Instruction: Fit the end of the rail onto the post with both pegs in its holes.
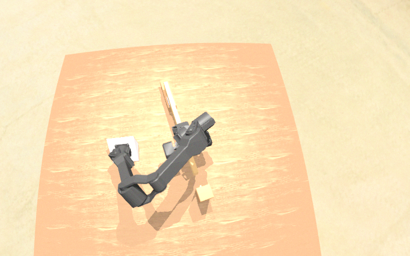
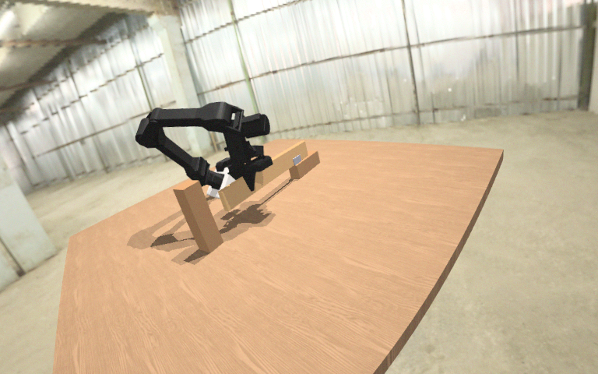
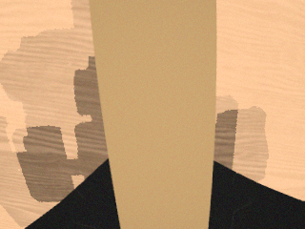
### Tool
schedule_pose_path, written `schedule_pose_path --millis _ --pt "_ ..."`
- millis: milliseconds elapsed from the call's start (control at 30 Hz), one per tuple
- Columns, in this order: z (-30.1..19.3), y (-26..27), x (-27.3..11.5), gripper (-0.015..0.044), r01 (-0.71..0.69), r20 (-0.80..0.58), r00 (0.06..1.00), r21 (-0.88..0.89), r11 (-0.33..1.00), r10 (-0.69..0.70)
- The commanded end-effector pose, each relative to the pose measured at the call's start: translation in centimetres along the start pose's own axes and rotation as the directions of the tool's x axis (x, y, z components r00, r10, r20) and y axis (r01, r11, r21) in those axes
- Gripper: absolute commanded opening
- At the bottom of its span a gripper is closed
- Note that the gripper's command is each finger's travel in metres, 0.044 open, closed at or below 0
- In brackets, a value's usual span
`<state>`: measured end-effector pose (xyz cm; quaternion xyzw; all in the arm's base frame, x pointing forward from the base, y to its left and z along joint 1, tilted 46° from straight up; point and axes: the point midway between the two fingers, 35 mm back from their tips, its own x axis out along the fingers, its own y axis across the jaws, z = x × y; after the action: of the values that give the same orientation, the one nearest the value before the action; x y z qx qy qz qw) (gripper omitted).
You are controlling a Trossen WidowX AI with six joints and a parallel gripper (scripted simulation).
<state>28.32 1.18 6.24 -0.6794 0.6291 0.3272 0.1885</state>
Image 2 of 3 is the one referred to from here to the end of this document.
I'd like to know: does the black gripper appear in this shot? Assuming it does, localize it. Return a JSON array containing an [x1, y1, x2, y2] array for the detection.
[[216, 138, 273, 192]]

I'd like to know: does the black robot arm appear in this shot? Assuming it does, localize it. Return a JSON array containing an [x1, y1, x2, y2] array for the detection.
[[135, 101, 270, 190]]

